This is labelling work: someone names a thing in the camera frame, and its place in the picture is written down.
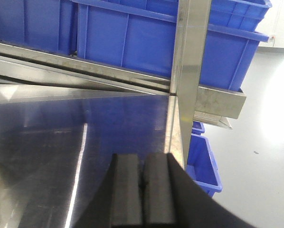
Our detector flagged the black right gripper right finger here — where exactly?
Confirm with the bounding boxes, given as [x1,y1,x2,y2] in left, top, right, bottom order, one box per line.
[143,153,252,228]

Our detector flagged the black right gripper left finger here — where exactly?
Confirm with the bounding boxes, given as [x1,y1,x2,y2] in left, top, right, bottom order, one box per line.
[82,154,142,228]

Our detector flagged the lower blue plastic crate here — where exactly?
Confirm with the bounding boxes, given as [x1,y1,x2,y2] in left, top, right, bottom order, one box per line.
[186,122,223,197]

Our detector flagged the large blue plastic crate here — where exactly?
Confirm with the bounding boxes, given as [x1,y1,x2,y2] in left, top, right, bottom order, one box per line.
[77,0,272,91]

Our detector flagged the stainless steel shelf frame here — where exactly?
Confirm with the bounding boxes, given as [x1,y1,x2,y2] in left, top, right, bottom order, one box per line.
[0,0,247,167]

